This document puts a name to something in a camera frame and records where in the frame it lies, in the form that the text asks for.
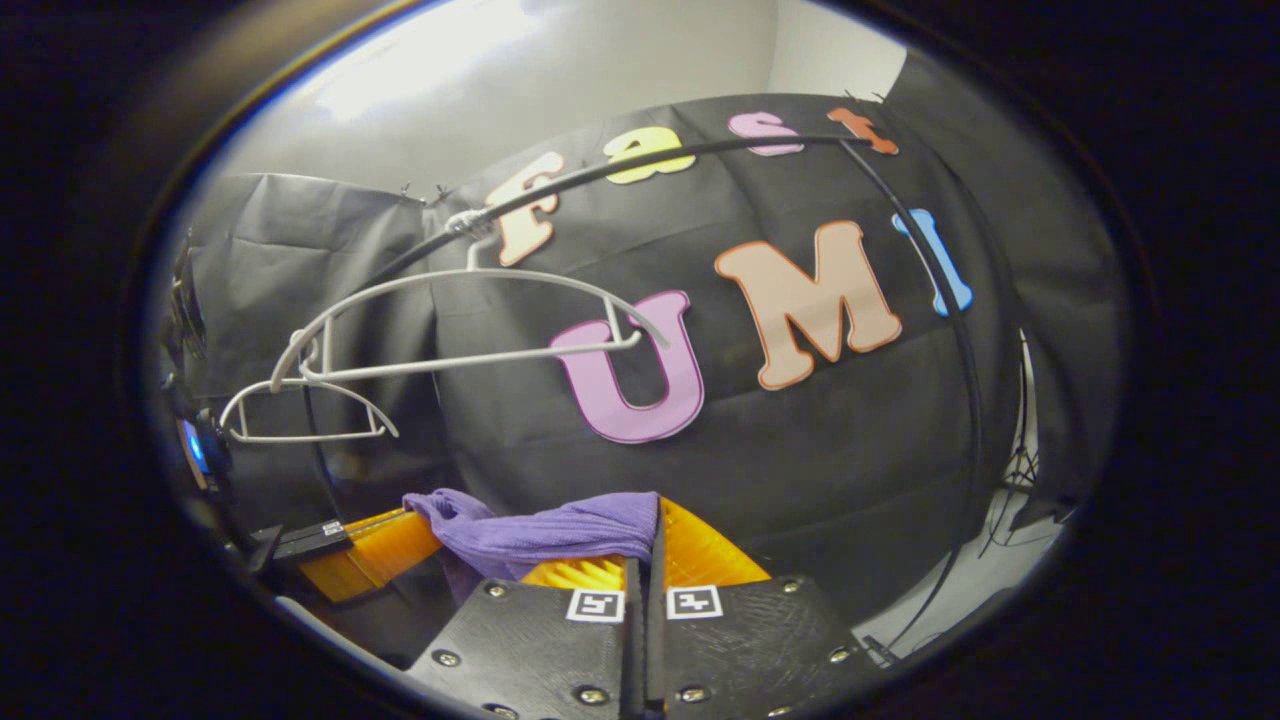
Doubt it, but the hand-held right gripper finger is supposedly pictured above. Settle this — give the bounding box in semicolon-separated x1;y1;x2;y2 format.
408;555;646;720
645;497;886;720

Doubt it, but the purple shirt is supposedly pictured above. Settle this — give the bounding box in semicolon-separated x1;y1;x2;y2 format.
403;488;661;606

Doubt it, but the white plastic hanger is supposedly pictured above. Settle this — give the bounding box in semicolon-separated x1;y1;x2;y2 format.
270;212;671;396
220;335;401;444

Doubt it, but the black clothes rack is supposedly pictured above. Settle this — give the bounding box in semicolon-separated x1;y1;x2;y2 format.
370;133;986;651

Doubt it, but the black tripod stand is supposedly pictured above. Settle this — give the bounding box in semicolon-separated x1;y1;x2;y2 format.
980;335;1066;561

